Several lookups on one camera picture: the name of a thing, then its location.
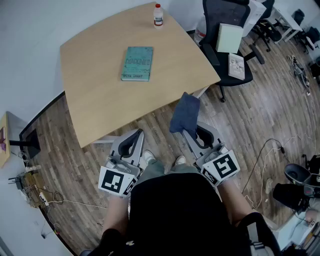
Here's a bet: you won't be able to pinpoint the person's left shoe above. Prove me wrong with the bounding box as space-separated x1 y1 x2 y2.
142 149 156 164

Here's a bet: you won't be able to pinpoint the dark blue cloth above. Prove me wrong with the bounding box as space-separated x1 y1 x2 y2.
169 91 201 140

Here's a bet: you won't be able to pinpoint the grey shoulder strap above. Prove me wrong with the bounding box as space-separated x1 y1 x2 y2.
246 219 270 256

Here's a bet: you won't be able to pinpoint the black floor cable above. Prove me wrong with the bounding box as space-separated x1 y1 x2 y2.
241 138 286 196

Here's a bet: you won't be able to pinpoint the white floor cable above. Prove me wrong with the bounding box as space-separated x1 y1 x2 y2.
47 199 108 210

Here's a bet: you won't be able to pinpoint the person's left forearm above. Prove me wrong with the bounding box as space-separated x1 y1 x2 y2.
102 193 132 235

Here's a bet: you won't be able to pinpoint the pale green box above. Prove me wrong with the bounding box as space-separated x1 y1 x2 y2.
215 23 245 54

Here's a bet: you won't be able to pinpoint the black router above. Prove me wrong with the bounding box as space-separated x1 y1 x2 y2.
8 174 27 191

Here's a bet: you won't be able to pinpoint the tangled cable bundle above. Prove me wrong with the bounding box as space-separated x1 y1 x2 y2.
287 54 314 96

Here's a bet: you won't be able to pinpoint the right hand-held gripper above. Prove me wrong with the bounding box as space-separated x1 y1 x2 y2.
181 121 241 187

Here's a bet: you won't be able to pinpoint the black monitor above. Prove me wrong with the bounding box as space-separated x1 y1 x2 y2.
9 127 42 160

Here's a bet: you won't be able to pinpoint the person's grey trousers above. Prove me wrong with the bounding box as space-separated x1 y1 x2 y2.
138 159 201 179

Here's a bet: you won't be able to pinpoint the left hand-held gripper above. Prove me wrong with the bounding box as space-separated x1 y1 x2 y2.
97 128 146 199

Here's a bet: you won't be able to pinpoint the large clear water jug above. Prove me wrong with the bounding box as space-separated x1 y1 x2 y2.
194 17 208 47

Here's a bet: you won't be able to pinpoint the grey booklet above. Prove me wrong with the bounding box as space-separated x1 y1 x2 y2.
227 52 246 81

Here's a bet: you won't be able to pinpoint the teal book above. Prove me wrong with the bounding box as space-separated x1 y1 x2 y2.
120 46 154 82

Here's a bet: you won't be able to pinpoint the white power strip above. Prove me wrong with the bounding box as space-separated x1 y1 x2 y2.
38 192 50 206

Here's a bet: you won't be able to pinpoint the person's black shirt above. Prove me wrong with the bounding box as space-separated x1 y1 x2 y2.
82 172 282 256

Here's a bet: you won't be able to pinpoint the black camera equipment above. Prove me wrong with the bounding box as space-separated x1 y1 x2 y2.
272 154 320 214

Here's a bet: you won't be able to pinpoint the small black office chair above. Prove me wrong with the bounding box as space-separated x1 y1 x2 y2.
251 14 284 52

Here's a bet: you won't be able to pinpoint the black mesh office chair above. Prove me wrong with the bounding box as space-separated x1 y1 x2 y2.
199 0 266 103

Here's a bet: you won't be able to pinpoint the person's right forearm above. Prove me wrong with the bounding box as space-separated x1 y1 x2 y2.
217 181 253 226

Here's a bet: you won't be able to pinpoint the clear bottle with red cap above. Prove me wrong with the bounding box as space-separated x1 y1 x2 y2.
153 3 165 30

